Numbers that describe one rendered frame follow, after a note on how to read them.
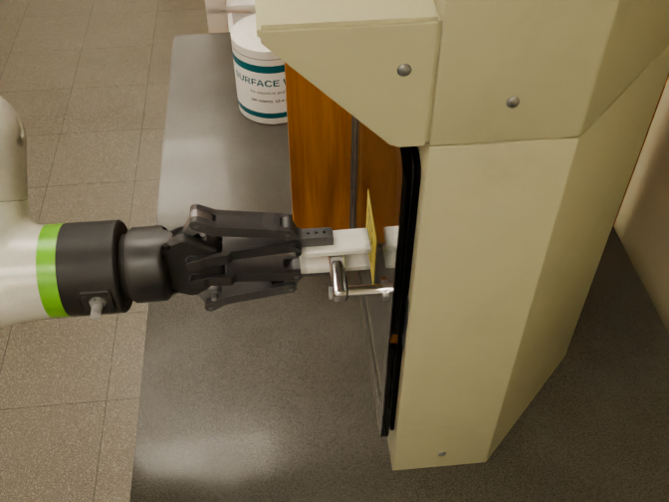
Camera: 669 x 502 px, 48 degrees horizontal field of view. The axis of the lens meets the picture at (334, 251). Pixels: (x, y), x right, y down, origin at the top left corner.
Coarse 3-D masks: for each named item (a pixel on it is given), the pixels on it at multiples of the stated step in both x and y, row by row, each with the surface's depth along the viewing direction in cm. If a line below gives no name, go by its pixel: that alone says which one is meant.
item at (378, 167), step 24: (360, 144) 86; (384, 144) 65; (360, 168) 87; (384, 168) 66; (408, 168) 56; (360, 192) 89; (384, 192) 67; (408, 192) 58; (360, 216) 91; (384, 216) 68; (408, 216) 59; (384, 240) 69; (384, 264) 70; (384, 312) 73; (384, 336) 74; (384, 360) 75; (384, 384) 76; (384, 408) 79; (384, 432) 82
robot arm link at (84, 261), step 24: (72, 240) 70; (96, 240) 70; (120, 240) 72; (72, 264) 70; (96, 264) 70; (120, 264) 71; (72, 288) 70; (96, 288) 70; (120, 288) 72; (72, 312) 72; (96, 312) 70; (120, 312) 73
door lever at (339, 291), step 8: (328, 256) 75; (336, 256) 74; (336, 264) 74; (344, 264) 74; (336, 272) 73; (344, 272) 73; (336, 280) 72; (344, 280) 72; (336, 288) 71; (344, 288) 71; (352, 288) 72; (360, 288) 72; (368, 288) 72; (376, 288) 72; (384, 288) 71; (336, 296) 71; (344, 296) 71; (352, 296) 72; (360, 296) 72; (368, 296) 72; (384, 296) 71
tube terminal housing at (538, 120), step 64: (448, 0) 46; (512, 0) 46; (576, 0) 47; (640, 0) 50; (448, 64) 49; (512, 64) 49; (576, 64) 50; (640, 64) 59; (448, 128) 53; (512, 128) 53; (576, 128) 54; (640, 128) 70; (448, 192) 57; (512, 192) 58; (576, 192) 62; (448, 256) 62; (512, 256) 63; (576, 256) 74; (448, 320) 68; (512, 320) 69; (576, 320) 93; (448, 384) 76; (512, 384) 78; (448, 448) 85
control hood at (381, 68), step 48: (288, 0) 48; (336, 0) 48; (384, 0) 48; (432, 0) 49; (288, 48) 47; (336, 48) 47; (384, 48) 48; (432, 48) 48; (336, 96) 50; (384, 96) 50; (432, 96) 51
